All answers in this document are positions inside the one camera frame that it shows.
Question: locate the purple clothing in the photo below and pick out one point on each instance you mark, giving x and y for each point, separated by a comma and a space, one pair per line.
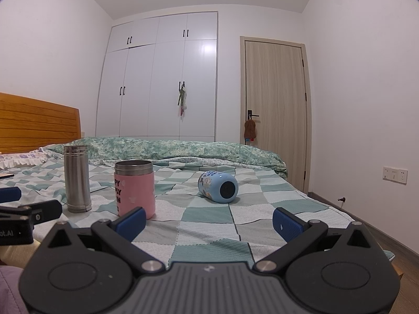
9, 291

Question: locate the green floral duvet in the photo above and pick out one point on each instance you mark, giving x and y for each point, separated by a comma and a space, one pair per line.
183, 152

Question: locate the white wardrobe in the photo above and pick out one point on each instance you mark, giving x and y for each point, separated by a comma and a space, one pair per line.
140, 88

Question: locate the dark flat phone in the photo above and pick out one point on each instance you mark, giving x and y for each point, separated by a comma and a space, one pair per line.
6, 175

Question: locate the stainless steel thermos flask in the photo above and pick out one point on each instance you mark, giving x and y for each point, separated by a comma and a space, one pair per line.
77, 178

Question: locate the white wall socket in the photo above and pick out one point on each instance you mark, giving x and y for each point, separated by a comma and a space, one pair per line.
395, 175

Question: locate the floral ruffled pillow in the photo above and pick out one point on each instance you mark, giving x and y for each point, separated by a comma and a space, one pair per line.
23, 158

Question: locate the light wooden door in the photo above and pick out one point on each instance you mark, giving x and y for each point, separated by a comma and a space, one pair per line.
275, 104

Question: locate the brown plush toy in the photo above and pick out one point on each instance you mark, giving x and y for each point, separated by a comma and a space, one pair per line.
250, 130

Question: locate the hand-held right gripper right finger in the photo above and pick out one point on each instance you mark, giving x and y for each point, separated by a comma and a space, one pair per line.
287, 225

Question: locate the hanging green ornament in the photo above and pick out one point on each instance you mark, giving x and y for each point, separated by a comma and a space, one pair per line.
182, 99

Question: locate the blue cartoon print cup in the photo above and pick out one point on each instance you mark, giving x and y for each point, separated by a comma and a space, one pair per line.
212, 186

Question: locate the checked green bedsheet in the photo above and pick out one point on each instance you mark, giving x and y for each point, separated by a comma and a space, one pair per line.
209, 225

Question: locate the wooden bed headboard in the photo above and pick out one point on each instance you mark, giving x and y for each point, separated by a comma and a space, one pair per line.
36, 127

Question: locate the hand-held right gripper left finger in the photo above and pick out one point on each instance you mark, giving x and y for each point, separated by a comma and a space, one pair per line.
131, 224

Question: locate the wooden bed frame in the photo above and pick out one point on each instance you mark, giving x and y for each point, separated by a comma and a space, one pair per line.
397, 270

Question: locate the pink steel-rimmed cup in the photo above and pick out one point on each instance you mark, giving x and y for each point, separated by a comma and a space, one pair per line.
136, 193

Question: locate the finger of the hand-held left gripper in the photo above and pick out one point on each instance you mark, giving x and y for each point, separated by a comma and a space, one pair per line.
9, 194
45, 210

